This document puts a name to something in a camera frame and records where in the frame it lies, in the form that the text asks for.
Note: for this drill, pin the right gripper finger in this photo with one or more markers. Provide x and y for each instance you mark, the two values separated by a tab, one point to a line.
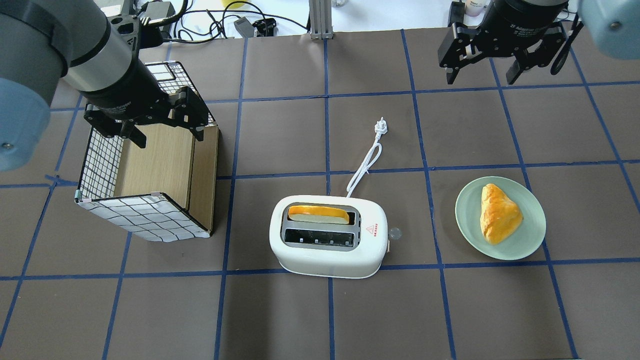
518	67
452	69

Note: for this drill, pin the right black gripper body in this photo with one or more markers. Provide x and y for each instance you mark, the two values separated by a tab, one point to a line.
520	21

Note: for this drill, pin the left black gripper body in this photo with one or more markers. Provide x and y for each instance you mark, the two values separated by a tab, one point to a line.
121	85

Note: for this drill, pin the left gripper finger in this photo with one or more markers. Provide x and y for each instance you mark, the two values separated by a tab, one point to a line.
133	134
197	132

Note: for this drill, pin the white two-slot toaster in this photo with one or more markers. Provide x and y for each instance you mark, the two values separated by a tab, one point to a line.
352	251

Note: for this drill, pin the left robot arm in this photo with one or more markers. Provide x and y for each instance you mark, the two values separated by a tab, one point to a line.
44	41

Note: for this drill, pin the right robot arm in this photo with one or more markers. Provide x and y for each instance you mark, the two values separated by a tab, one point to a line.
613	26

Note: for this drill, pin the bread slice in toaster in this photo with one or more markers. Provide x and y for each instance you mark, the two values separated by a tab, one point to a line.
318	214

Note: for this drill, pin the golden pastry bread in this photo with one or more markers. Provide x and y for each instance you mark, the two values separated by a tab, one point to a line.
500	217

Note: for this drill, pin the light green plate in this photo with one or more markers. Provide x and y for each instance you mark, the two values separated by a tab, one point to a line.
524	242

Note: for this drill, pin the aluminium frame post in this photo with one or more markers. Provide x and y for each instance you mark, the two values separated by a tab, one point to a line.
321	26

